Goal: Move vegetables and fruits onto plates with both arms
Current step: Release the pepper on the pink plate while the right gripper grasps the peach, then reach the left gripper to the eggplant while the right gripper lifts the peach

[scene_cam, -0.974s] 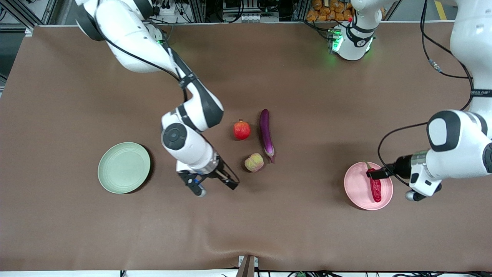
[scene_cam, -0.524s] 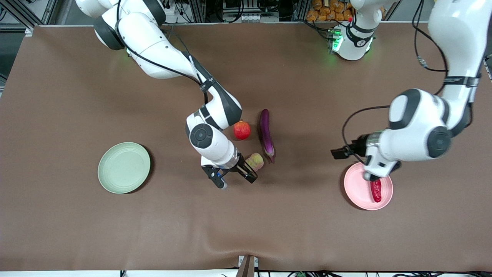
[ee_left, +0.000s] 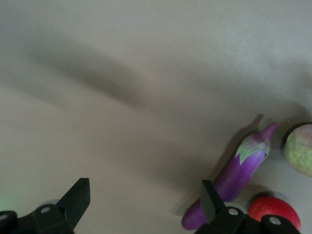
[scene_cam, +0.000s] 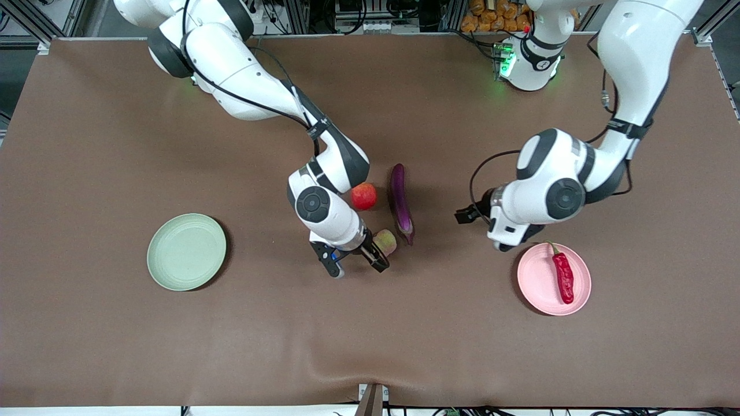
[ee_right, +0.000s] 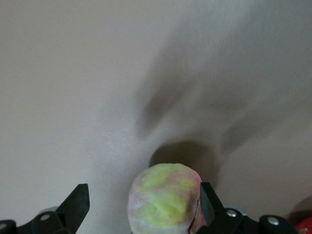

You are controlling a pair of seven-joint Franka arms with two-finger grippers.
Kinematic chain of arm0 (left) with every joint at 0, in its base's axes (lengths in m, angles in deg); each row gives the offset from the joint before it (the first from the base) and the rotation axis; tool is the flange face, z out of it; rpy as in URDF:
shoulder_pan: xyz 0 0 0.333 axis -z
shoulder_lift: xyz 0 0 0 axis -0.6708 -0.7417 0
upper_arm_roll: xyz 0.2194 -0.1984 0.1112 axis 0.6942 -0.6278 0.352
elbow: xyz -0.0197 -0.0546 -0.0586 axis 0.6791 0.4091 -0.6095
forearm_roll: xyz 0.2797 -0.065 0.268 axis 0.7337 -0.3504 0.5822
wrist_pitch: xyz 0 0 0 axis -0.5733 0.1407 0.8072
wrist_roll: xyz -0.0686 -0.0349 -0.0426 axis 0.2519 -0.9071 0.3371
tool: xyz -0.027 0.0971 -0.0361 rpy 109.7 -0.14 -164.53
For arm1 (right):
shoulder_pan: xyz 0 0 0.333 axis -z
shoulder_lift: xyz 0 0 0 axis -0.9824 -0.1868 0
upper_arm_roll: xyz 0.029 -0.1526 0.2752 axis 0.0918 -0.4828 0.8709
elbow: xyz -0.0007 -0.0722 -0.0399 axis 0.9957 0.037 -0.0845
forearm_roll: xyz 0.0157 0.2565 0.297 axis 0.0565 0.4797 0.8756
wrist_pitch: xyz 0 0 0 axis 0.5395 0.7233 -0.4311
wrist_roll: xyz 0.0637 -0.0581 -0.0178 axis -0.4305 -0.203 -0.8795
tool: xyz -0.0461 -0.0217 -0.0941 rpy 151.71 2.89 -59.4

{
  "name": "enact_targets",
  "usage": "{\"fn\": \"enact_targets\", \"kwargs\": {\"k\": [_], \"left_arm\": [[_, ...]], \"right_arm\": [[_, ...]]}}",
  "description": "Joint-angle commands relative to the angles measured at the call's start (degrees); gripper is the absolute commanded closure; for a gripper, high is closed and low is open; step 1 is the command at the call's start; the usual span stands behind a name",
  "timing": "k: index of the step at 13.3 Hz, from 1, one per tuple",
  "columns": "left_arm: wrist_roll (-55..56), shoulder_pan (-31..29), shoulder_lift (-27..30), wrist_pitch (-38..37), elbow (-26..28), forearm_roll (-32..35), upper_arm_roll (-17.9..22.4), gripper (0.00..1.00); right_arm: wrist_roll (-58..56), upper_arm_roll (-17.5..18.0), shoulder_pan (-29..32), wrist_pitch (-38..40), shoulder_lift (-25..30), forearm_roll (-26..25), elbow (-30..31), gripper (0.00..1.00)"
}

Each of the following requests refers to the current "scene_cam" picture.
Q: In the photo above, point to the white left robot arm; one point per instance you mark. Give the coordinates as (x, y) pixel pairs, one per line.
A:
(555, 173)

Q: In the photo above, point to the yellow pink peach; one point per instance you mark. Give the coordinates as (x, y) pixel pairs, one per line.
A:
(386, 241)

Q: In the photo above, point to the pale green round plate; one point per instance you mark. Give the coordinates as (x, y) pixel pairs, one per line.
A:
(186, 252)

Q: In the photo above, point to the purple eggplant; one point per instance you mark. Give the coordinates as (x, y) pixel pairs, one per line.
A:
(400, 199)

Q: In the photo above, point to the orange snack bags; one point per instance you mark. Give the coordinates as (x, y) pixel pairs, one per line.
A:
(491, 14)

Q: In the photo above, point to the red chili pepper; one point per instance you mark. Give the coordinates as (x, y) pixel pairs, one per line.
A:
(563, 277)

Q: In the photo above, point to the grey table edge bracket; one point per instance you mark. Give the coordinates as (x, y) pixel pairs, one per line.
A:
(372, 400)

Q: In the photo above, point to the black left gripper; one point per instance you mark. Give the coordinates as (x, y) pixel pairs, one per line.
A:
(481, 210)

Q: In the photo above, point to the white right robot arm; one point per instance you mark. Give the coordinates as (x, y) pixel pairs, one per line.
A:
(231, 63)

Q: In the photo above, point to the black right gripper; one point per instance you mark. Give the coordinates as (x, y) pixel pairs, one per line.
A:
(369, 246)

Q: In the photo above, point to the brown table mat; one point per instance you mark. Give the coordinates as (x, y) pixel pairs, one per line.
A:
(370, 329)

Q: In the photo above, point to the pink round plate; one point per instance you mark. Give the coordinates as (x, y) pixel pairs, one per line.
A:
(540, 283)

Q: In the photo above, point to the red pomegranate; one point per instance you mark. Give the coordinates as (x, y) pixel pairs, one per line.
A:
(365, 197)

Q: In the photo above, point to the white power strip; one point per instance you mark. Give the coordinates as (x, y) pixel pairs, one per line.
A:
(267, 14)

